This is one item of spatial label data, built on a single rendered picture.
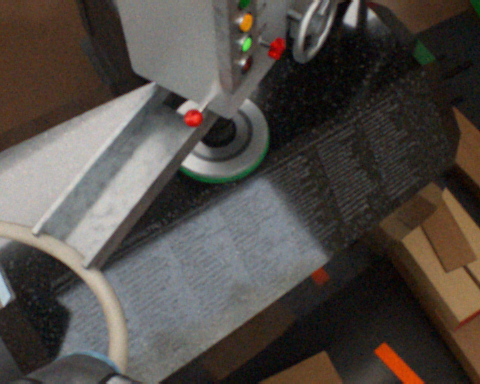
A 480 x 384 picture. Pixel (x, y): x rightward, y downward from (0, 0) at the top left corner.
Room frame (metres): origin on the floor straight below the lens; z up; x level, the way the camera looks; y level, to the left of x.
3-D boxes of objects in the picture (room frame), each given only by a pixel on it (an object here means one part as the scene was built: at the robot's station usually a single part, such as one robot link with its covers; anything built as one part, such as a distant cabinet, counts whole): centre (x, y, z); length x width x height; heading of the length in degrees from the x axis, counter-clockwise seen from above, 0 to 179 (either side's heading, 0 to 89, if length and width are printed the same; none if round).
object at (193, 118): (0.74, 0.01, 1.22); 0.08 x 0.03 x 0.03; 141
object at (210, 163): (0.89, -0.01, 0.92); 0.21 x 0.21 x 0.01
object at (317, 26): (0.90, -0.18, 1.24); 0.15 x 0.10 x 0.15; 141
